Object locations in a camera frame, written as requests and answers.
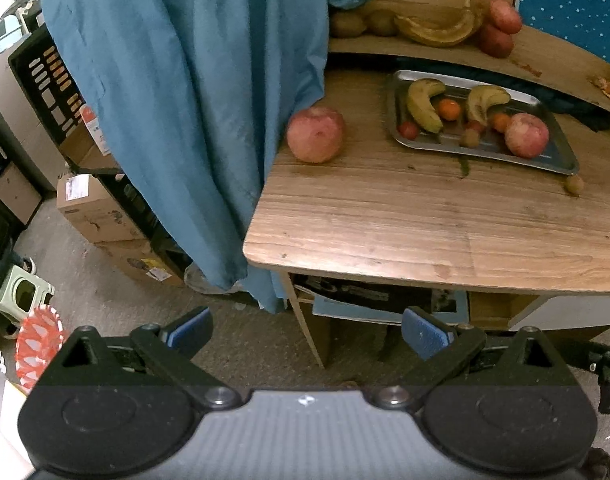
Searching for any small red cherry tomato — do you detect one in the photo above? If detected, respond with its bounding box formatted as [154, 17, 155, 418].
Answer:
[397, 120, 421, 141]

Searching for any large red apple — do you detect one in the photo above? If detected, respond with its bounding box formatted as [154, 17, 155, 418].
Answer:
[504, 113, 550, 159]

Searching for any yellow banana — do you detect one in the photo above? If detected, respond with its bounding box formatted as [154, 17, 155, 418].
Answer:
[465, 84, 511, 126]
[406, 78, 446, 134]

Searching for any red white patterned object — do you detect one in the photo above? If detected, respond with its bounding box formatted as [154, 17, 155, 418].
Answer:
[14, 304, 68, 392]

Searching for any green plastic stool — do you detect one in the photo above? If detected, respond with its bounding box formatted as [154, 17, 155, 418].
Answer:
[0, 264, 56, 325]

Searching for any cardboard box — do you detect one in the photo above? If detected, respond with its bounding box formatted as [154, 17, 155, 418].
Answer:
[57, 174, 145, 244]

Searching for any brown longan fruit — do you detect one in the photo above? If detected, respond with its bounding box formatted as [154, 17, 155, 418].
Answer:
[460, 128, 480, 148]

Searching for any orange tangerine near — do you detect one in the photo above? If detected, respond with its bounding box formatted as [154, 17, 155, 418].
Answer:
[489, 113, 511, 133]

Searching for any orange tangerine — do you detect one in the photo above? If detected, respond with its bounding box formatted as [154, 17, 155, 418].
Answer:
[489, 113, 511, 133]
[435, 99, 462, 122]

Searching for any steel tray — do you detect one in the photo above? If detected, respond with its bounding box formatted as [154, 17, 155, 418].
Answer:
[386, 70, 579, 176]

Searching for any orange tangerine far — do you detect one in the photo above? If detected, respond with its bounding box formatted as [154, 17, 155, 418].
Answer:
[435, 99, 462, 122]

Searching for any red apple at table edge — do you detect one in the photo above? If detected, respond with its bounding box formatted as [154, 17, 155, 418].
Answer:
[285, 106, 345, 164]

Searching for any blue cloth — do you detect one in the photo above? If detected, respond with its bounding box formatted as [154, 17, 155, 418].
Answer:
[42, 0, 369, 313]

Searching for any wooden curved shelf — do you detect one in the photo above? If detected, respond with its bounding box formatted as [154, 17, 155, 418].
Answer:
[328, 26, 610, 113]

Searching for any black plastic crate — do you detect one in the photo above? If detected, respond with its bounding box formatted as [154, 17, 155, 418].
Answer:
[7, 24, 122, 172]

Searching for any red apple on shelf lower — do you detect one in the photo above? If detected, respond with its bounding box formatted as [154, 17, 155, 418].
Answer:
[476, 24, 514, 58]

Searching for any red apple on shelf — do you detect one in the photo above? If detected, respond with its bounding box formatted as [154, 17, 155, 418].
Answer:
[476, 24, 514, 58]
[488, 0, 523, 35]

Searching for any overripe banana bunch on shelf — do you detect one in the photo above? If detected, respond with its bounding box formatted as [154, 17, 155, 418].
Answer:
[394, 0, 484, 48]

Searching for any red apple on shelf upper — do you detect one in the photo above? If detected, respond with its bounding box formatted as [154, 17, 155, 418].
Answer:
[488, 0, 523, 35]

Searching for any brown kiwi on shelf right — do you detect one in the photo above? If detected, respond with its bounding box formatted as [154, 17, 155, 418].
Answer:
[365, 9, 398, 37]

